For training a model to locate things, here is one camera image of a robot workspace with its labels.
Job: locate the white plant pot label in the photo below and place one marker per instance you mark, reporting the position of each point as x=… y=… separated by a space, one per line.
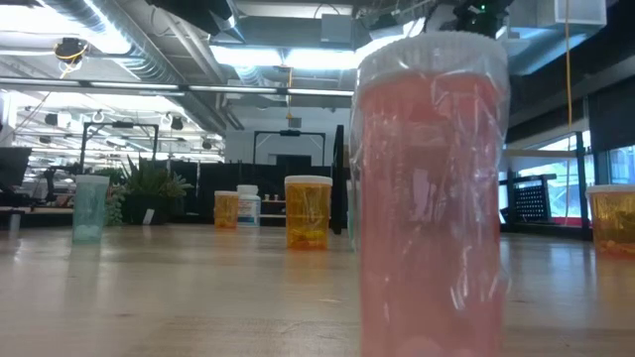
x=149 y=216

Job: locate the black shelf side frame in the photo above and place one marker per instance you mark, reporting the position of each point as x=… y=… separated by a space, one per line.
x=338 y=198
x=584 y=188

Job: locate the black perforated metal panel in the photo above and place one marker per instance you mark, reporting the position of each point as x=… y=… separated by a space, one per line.
x=532 y=201

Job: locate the pink pill vial white cap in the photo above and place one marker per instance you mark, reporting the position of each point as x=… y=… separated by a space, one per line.
x=431 y=198

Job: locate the wooden shelf board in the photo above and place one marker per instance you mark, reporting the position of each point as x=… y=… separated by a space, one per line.
x=541 y=153

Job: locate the small white rack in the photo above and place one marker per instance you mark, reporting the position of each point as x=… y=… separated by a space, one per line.
x=273 y=208

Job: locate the black aluminium table frame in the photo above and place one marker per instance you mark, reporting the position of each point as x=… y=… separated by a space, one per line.
x=546 y=229

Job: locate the black room divider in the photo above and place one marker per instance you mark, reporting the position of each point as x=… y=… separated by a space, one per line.
x=213 y=183

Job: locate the bright ceiling light panel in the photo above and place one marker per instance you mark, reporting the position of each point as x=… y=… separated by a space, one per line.
x=297 y=58

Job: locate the green pill vial white cap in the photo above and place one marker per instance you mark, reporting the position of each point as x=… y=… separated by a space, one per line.
x=90 y=213

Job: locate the silver ceiling ventilation duct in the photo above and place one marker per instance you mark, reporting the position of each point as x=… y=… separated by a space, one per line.
x=149 y=64

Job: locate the black plant pot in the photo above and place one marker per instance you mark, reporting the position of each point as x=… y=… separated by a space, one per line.
x=134 y=210

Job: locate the white ceiling unit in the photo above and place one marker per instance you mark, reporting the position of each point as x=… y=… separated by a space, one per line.
x=585 y=12

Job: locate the black background rig frame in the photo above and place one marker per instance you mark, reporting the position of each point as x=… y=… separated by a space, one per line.
x=290 y=133
x=121 y=124

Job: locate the grey ceiling box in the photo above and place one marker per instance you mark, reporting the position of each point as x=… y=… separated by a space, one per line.
x=336 y=29

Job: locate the white bottle blue label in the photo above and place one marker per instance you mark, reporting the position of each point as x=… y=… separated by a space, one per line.
x=248 y=208

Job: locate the orange pill bottle white cap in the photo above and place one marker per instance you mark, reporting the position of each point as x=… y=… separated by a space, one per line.
x=307 y=218
x=612 y=223
x=226 y=213

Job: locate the grey ceiling conduit pipe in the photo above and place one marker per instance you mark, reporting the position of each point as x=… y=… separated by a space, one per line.
x=223 y=89

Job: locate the green artificial plant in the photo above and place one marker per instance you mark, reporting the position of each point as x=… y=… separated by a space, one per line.
x=149 y=181

